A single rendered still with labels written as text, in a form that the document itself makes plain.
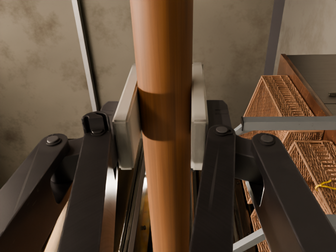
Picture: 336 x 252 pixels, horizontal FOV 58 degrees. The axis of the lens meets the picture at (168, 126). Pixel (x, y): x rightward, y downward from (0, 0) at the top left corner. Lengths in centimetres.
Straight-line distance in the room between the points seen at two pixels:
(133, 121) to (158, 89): 2
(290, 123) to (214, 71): 295
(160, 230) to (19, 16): 421
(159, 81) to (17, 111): 486
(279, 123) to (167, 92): 110
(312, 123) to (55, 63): 364
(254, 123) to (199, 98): 107
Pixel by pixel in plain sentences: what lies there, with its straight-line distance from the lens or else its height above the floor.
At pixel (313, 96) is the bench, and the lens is 158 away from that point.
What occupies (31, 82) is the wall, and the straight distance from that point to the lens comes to 466.
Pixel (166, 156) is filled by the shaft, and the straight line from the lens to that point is 18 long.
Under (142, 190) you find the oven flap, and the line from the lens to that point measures 154.
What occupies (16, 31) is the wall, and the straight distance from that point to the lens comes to 445.
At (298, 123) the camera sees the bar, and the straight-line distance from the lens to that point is 127.
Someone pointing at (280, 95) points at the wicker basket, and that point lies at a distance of 166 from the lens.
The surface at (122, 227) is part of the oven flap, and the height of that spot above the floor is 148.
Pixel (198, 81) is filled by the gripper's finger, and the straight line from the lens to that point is 17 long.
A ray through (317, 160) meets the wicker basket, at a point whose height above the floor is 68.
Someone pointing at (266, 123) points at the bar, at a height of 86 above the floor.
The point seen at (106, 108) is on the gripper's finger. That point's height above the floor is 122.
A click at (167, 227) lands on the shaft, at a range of 23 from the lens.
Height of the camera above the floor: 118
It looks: 3 degrees up
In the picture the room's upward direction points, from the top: 90 degrees counter-clockwise
